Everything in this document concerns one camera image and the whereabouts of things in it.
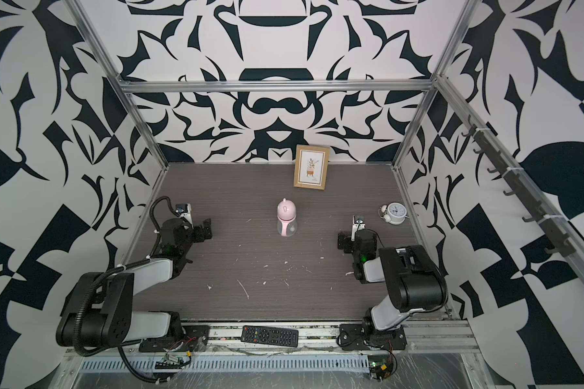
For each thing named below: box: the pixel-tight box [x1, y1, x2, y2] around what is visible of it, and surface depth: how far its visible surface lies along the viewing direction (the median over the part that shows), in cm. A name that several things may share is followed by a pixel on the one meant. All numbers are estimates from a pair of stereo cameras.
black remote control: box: [240, 324, 300, 348], surface depth 75 cm
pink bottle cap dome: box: [276, 197, 297, 221], surface depth 87 cm
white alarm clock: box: [377, 201, 410, 226], surface depth 101 cm
